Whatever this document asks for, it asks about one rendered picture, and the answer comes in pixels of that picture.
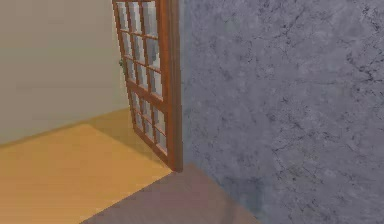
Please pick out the brown glazed room door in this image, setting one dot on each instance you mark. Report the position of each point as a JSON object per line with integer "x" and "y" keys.
{"x": 168, "y": 83}

